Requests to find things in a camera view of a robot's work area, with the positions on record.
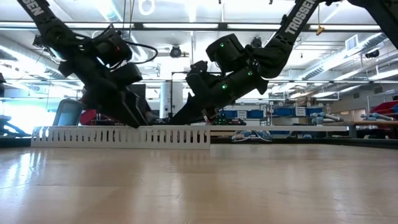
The thin black metal stand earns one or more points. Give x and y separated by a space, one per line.
171 93

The black device green lights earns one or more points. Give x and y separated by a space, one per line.
230 120

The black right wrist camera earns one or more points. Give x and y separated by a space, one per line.
199 67

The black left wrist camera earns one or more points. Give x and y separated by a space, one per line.
112 48

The red bin rack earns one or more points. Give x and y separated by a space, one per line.
88 116

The black hanging camera device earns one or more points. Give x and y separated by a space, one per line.
256 42
38 40
372 54

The round black camera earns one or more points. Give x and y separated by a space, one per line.
175 51

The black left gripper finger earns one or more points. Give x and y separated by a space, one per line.
136 109
130 116

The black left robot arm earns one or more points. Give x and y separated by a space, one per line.
53 31

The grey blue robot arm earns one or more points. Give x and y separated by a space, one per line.
373 116
329 117

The black stand legs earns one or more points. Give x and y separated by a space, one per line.
12 129

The red storage bins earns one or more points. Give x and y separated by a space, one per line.
385 107

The blue bin shelf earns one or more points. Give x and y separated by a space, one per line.
283 111

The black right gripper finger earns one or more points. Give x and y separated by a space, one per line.
183 113
206 116

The white grey office chair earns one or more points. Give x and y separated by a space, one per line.
68 112

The black rig frame beam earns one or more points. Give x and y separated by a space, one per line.
186 26

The wooden workbench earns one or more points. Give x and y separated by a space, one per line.
373 123

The yellow hanging plug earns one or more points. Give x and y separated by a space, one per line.
320 30

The clear safety glasses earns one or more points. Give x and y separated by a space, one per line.
248 135

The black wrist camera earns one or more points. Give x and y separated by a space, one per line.
112 48
199 67

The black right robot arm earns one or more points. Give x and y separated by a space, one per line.
280 37

